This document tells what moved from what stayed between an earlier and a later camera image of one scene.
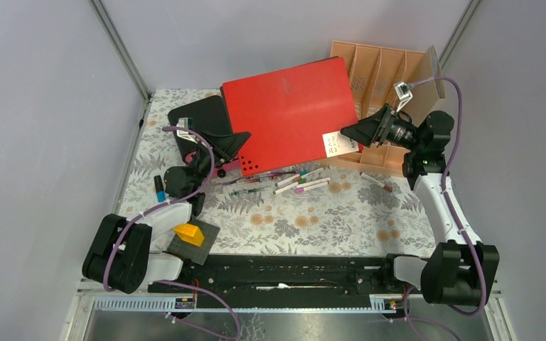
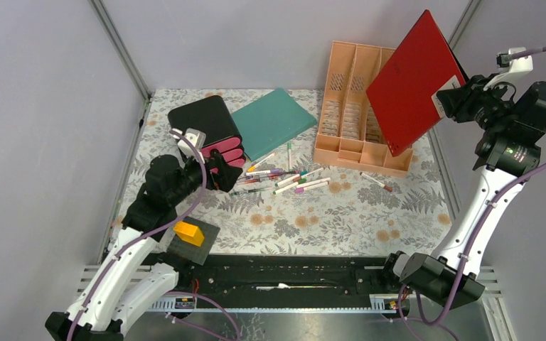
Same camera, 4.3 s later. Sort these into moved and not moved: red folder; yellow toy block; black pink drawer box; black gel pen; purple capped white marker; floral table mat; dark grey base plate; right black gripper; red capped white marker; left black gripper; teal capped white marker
Moved: teal capped white marker; purple capped white marker; right black gripper; left black gripper; red folder
Not moved: dark grey base plate; red capped white marker; floral table mat; black gel pen; black pink drawer box; yellow toy block
